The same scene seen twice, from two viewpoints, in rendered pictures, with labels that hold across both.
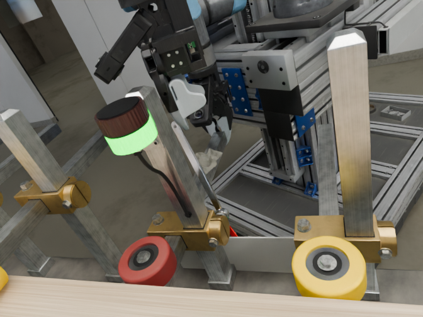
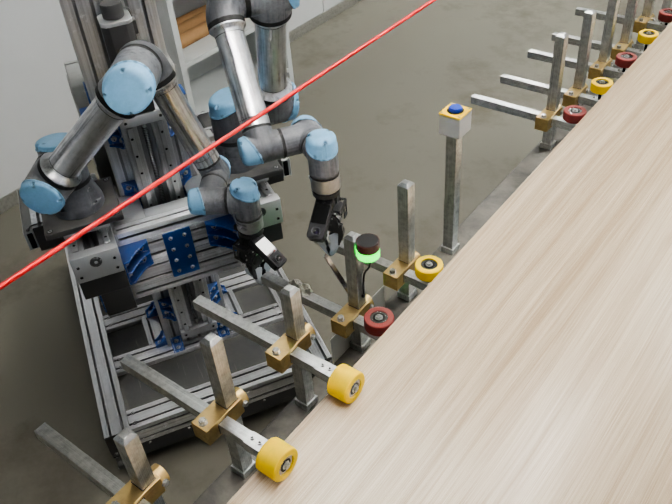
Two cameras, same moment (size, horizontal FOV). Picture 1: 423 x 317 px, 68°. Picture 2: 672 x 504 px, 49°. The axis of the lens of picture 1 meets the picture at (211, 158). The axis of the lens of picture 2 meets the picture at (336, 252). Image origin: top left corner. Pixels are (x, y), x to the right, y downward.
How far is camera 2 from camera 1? 1.84 m
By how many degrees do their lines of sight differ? 60
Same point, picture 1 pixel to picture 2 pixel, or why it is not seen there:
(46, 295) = (370, 362)
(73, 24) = not seen: outside the picture
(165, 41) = (341, 208)
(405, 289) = not seen: hidden behind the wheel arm
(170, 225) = (350, 314)
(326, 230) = (400, 267)
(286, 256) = (378, 303)
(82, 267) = (273, 433)
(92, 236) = not seen: hidden behind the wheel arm
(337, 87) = (409, 199)
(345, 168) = (409, 229)
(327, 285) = (438, 267)
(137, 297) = (401, 323)
